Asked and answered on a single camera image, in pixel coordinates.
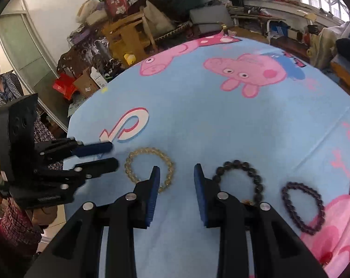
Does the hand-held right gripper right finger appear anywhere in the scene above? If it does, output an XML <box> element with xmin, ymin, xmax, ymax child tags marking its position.
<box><xmin>193</xmin><ymin>164</ymin><xmax>329</xmax><ymax>278</ymax></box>

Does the cream bag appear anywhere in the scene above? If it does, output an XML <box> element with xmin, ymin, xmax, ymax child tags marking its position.
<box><xmin>76</xmin><ymin>0</ymin><xmax>109</xmax><ymax>25</ymax></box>

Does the wooden chair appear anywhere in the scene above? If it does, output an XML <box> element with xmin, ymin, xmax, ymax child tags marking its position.
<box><xmin>101</xmin><ymin>10</ymin><xmax>158</xmax><ymax>61</ymax></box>

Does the beige cushion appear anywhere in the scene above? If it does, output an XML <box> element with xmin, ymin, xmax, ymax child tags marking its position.
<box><xmin>143</xmin><ymin>0</ymin><xmax>175</xmax><ymax>38</ymax></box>

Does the yellow bead bracelet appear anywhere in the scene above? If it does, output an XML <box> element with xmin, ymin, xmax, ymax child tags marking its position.
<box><xmin>124</xmin><ymin>148</ymin><xmax>175</xmax><ymax>193</ymax></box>

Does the grey case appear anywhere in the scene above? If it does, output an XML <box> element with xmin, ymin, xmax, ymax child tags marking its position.
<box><xmin>189</xmin><ymin>6</ymin><xmax>235</xmax><ymax>34</ymax></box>

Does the red and white bag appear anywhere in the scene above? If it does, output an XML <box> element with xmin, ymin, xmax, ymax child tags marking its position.
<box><xmin>104</xmin><ymin>0</ymin><xmax>129</xmax><ymax>18</ymax></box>

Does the frosted glass door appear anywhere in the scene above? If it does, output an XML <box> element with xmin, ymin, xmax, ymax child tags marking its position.
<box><xmin>0</xmin><ymin>13</ymin><xmax>69</xmax><ymax>131</ymax></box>

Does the dark green cloth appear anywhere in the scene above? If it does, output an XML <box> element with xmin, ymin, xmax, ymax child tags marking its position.
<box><xmin>154</xmin><ymin>0</ymin><xmax>204</xmax><ymax>21</ymax></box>

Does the dark patterned cloth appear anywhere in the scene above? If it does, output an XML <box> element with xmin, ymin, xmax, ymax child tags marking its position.
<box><xmin>57</xmin><ymin>25</ymin><xmax>126</xmax><ymax>79</ymax></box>

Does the person's left forearm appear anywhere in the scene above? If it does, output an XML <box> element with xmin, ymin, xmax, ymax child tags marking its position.
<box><xmin>0</xmin><ymin>198</ymin><xmax>45</xmax><ymax>252</ymax></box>

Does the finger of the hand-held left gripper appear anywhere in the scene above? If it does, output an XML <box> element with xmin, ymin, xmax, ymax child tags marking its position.
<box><xmin>34</xmin><ymin>158</ymin><xmax>120</xmax><ymax>186</ymax></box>
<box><xmin>36</xmin><ymin>137</ymin><xmax>113</xmax><ymax>165</ymax></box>

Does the cardboard box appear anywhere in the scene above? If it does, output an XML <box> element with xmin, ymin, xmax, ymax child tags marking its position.
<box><xmin>73</xmin><ymin>66</ymin><xmax>109</xmax><ymax>99</ymax></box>

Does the black bead bracelet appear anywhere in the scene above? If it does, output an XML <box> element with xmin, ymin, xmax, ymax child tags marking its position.
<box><xmin>212</xmin><ymin>160</ymin><xmax>265</xmax><ymax>206</ymax></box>

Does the red box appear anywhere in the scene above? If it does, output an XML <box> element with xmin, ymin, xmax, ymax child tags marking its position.
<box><xmin>52</xmin><ymin>72</ymin><xmax>78</xmax><ymax>100</ymax></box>

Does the purple bead bracelet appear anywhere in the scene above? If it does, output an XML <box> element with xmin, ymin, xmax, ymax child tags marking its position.
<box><xmin>281</xmin><ymin>182</ymin><xmax>325</xmax><ymax>236</ymax></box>

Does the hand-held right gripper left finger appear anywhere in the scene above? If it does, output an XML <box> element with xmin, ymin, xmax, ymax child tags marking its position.
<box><xmin>24</xmin><ymin>166</ymin><xmax>161</xmax><ymax>278</ymax></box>

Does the blue cartoon printed blanket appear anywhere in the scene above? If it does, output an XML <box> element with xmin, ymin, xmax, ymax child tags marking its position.
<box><xmin>63</xmin><ymin>32</ymin><xmax>350</xmax><ymax>278</ymax></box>

